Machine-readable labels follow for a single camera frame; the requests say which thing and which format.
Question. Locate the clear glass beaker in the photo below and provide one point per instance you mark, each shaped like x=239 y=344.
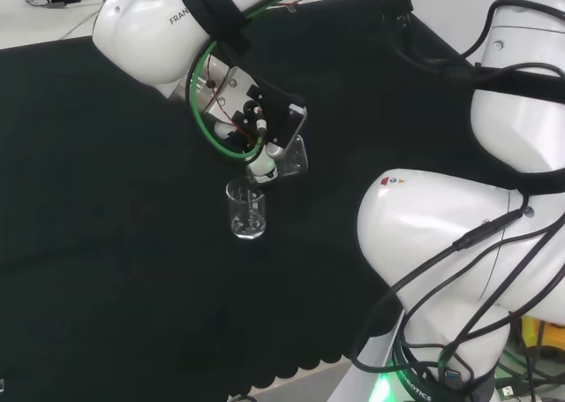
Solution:
x=246 y=225
x=293 y=159

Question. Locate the yellow stop button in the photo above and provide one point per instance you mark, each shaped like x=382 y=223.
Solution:
x=545 y=338

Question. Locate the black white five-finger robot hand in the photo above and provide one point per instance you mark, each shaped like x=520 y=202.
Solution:
x=262 y=165

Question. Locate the black bench cloth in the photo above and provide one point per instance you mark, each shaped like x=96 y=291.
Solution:
x=110 y=199

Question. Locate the black grey wrist camera mount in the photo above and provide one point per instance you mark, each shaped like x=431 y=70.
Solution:
x=273 y=110

